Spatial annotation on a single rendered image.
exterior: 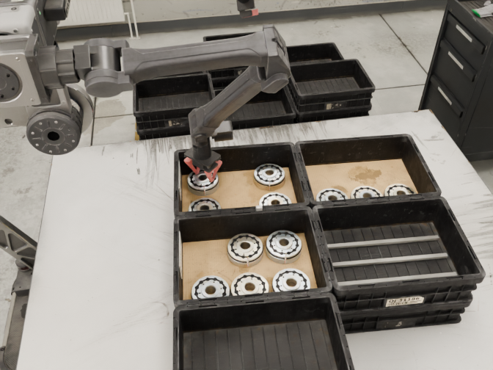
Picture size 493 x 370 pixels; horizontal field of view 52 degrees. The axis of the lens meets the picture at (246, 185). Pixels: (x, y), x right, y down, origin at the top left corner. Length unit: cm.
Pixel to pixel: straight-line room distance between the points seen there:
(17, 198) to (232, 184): 168
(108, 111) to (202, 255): 222
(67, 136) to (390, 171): 104
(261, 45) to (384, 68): 296
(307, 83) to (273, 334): 176
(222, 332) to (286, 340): 16
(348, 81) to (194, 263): 168
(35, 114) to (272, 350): 88
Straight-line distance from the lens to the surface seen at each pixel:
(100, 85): 111
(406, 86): 387
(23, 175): 324
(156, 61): 111
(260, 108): 282
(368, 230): 159
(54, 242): 181
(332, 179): 173
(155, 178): 194
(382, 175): 178
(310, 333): 136
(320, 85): 283
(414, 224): 165
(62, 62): 111
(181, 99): 272
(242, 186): 168
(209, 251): 150
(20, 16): 120
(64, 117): 147
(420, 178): 173
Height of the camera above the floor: 200
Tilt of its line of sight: 44 degrees down
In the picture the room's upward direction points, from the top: 1 degrees counter-clockwise
